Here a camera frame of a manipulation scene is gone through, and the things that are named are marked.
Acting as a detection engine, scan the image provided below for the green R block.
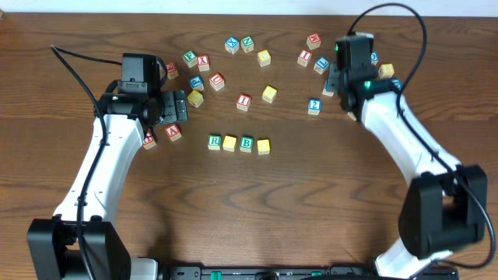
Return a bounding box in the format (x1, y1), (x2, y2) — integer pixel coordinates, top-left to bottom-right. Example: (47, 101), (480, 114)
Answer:
(207, 135), (221, 150)

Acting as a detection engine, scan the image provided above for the yellow O block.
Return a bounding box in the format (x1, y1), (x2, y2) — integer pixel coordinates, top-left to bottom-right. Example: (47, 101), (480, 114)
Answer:
(222, 135), (237, 152)

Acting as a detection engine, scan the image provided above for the green B block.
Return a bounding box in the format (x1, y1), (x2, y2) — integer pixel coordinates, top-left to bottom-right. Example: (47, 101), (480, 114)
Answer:
(240, 136), (254, 153)

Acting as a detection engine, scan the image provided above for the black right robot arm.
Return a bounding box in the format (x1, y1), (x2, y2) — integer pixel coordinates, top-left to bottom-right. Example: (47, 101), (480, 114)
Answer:
(327, 63), (497, 279)

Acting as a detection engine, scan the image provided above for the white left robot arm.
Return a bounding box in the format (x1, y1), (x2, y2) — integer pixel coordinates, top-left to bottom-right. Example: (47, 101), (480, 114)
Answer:
(27, 89), (188, 279)

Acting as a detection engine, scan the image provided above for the blue T block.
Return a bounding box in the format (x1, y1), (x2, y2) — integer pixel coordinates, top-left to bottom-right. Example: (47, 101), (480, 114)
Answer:
(322, 82), (335, 96)

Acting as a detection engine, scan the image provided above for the red A block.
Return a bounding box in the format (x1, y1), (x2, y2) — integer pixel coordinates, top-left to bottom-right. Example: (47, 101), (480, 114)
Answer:
(165, 124), (182, 142)

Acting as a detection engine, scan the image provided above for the yellow G block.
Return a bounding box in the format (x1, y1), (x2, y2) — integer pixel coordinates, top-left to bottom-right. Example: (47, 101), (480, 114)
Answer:
(188, 89), (204, 108)

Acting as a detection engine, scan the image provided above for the blue L block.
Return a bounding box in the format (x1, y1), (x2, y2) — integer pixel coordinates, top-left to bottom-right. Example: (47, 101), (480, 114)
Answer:
(314, 56), (331, 75)

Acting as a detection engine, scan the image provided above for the yellow K block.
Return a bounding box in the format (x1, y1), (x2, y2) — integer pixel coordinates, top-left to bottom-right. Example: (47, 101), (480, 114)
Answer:
(347, 112), (357, 121)

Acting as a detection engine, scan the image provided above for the blue P block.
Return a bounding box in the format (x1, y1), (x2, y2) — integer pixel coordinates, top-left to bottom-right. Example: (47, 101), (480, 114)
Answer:
(189, 75), (204, 91)

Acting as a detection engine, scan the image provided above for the red block far left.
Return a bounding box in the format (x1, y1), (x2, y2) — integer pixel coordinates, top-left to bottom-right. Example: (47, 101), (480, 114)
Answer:
(166, 62), (179, 79)

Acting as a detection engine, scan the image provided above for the blue 2 block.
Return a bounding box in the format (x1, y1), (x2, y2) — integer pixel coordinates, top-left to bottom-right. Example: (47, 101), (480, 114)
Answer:
(308, 99), (322, 115)

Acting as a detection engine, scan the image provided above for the blue D block far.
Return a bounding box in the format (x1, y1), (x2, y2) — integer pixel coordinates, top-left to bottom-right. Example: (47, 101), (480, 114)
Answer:
(370, 51), (379, 65)

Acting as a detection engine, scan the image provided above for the blue d block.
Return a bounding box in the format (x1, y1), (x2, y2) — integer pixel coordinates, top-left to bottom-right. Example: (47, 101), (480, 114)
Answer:
(391, 79), (402, 89)
(370, 51), (379, 65)

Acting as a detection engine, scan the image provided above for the red U block lower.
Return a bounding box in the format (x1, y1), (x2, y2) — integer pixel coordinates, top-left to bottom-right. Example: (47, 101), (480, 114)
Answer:
(142, 131), (156, 149)

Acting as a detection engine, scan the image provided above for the red u block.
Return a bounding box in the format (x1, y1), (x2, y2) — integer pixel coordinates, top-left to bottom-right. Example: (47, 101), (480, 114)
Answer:
(209, 73), (225, 91)
(142, 131), (156, 149)

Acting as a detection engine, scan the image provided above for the yellow 8 block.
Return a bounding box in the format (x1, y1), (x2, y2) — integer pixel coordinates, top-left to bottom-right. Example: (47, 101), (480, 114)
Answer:
(378, 64), (395, 79)

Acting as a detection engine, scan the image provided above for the red I block upper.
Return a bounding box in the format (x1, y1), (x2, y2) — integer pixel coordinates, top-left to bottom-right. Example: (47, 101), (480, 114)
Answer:
(297, 50), (312, 67)

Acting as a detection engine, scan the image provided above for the red i block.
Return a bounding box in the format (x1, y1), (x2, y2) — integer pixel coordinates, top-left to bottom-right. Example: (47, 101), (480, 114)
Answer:
(236, 94), (251, 111)
(297, 50), (312, 67)

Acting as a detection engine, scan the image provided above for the red U block upper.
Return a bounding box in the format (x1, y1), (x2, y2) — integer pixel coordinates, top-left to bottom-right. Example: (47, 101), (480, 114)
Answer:
(209, 73), (225, 91)

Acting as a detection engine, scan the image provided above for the blue D block right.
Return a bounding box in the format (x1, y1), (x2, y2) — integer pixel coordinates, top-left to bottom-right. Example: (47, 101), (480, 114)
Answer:
(391, 79), (402, 89)

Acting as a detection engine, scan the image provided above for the green F block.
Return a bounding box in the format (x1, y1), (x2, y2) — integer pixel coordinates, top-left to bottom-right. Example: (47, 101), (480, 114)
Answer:
(182, 50), (198, 68)

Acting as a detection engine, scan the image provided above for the red Y block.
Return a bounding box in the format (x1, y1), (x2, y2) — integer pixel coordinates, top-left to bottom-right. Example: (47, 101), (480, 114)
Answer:
(197, 54), (210, 72)

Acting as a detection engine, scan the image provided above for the red I block lower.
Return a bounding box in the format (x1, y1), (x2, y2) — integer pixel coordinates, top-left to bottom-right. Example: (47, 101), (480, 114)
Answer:
(236, 94), (251, 111)

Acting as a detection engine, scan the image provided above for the blue X block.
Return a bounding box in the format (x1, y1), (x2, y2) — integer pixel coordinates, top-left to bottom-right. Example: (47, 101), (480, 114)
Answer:
(224, 37), (240, 54)

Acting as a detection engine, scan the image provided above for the green N block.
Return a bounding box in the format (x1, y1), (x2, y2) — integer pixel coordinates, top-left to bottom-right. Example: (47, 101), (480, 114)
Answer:
(240, 36), (254, 53)

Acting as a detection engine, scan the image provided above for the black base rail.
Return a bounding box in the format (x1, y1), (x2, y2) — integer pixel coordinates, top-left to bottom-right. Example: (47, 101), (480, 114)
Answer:
(157, 265), (461, 280)

